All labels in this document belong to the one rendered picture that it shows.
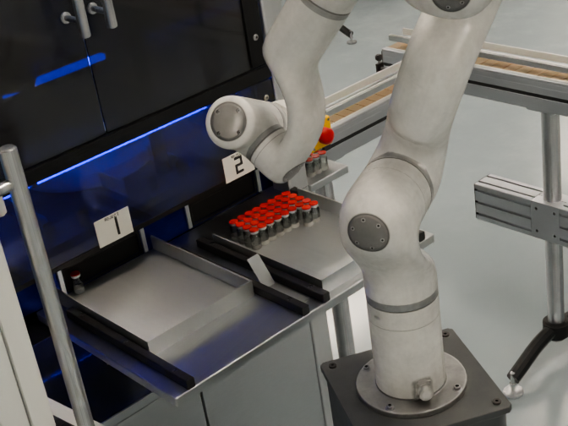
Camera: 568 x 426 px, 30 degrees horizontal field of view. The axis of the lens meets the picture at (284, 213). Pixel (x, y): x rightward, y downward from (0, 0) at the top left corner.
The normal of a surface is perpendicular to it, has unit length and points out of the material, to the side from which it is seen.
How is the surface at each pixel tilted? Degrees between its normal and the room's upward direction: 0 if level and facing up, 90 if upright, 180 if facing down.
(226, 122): 63
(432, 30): 36
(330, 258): 0
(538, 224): 90
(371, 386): 0
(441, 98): 103
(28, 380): 90
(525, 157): 0
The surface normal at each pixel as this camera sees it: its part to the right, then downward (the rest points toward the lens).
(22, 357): 0.76, 0.20
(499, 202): -0.72, 0.40
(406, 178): 0.44, -0.67
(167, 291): -0.14, -0.88
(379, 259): -0.17, 0.91
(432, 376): 0.56, 0.30
